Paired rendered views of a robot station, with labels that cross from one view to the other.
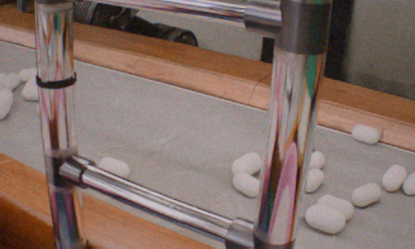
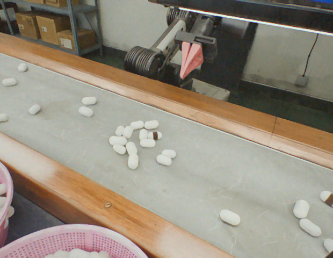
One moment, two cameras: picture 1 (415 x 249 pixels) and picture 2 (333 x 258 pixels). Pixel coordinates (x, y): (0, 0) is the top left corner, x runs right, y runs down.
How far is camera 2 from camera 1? 33 cm
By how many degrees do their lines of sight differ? 14
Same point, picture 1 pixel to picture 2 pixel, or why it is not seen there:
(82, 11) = (143, 65)
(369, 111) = not seen: outside the picture
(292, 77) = not seen: outside the picture
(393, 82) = (269, 79)
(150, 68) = (205, 118)
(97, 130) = (198, 174)
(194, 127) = (248, 167)
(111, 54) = (179, 107)
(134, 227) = not seen: outside the picture
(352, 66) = (247, 70)
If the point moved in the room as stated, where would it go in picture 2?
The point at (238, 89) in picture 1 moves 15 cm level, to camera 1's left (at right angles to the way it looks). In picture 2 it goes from (261, 136) to (199, 133)
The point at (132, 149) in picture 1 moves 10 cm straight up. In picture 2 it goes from (226, 191) to (241, 152)
